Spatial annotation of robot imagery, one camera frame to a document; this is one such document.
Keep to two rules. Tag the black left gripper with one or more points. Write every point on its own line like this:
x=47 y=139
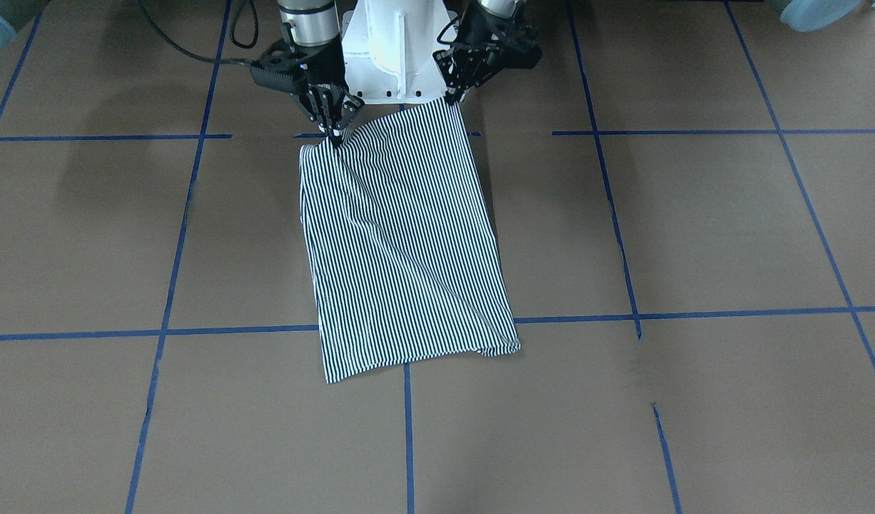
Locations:
x=492 y=36

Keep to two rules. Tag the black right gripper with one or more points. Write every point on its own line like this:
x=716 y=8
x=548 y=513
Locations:
x=328 y=71

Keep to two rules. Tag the navy white striped polo shirt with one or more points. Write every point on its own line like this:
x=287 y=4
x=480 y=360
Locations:
x=403 y=256

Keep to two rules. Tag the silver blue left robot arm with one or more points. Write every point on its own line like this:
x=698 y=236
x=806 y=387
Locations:
x=802 y=16

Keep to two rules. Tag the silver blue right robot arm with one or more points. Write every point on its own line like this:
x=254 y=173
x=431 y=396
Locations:
x=307 y=23

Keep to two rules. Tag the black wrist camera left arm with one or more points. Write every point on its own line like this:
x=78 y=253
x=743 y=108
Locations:
x=519 y=48

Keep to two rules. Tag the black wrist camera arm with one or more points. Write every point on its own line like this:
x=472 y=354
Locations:
x=519 y=48
x=278 y=72

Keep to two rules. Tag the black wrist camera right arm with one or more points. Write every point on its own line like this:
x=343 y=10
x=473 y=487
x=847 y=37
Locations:
x=278 y=72

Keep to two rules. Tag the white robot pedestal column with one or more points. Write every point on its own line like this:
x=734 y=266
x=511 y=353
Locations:
x=388 y=49

